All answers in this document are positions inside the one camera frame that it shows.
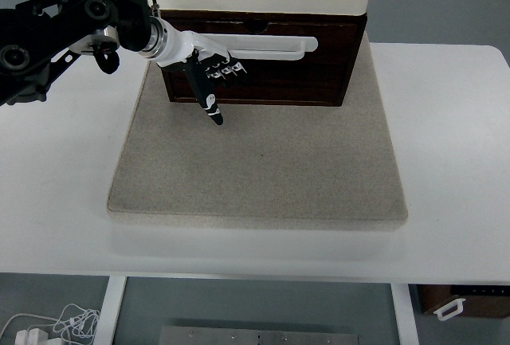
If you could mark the beige fabric mat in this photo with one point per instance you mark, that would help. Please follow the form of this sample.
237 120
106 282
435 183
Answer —
259 173

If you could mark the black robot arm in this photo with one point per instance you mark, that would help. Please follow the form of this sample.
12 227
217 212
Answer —
79 14

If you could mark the dark brown wooden drawer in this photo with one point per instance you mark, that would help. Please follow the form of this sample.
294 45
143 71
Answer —
287 78

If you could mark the brown wooden box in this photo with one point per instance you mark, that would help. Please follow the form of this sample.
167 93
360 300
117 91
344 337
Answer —
478 305

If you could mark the white table leg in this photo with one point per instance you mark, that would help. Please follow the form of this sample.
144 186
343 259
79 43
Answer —
109 313
404 317

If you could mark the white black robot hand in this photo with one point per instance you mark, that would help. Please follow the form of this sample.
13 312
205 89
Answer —
179 48

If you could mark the grey metal plate with screws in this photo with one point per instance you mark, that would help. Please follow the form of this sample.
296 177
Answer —
259 338

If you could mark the white charger plug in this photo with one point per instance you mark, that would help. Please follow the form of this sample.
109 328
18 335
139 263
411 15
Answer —
32 336

